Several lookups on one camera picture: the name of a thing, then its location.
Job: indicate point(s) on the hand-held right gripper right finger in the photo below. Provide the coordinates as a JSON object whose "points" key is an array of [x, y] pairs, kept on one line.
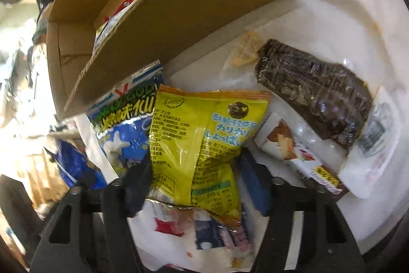
{"points": [[255, 183]]}

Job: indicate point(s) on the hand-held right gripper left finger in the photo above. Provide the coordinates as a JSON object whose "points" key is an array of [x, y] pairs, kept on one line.
{"points": [[138, 189]]}

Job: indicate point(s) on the white brown biscuit packet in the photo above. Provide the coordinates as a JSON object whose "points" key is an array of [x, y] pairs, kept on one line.
{"points": [[281, 135]]}

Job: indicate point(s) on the dark blue snack bag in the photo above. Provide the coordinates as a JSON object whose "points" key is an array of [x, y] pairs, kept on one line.
{"points": [[76, 167]]}

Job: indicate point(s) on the blue pink snack packet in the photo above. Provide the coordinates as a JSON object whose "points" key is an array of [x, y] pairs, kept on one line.
{"points": [[211, 234]]}

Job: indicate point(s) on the blue white snack bag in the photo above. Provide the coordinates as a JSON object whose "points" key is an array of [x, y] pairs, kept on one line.
{"points": [[121, 119]]}

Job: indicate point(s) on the yellow snack bag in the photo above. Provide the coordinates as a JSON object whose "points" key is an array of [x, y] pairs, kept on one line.
{"points": [[191, 138]]}

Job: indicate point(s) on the dark brown snack packet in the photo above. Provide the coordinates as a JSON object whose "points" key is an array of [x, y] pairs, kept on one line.
{"points": [[313, 90]]}

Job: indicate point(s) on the cardboard box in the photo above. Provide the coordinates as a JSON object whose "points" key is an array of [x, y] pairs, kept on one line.
{"points": [[191, 4]]}

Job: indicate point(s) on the red white snack packet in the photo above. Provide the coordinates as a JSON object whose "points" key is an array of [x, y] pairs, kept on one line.
{"points": [[166, 225]]}

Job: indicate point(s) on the white plastic packet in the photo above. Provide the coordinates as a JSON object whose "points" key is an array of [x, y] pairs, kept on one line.
{"points": [[374, 145]]}

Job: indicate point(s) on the small orange clear packet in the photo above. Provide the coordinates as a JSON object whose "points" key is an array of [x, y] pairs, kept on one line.
{"points": [[244, 50]]}

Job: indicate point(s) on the white red yellow packet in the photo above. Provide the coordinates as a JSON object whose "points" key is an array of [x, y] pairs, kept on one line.
{"points": [[108, 26]]}

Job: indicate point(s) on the white printed blanket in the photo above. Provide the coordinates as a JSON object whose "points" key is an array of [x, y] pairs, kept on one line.
{"points": [[335, 20]]}

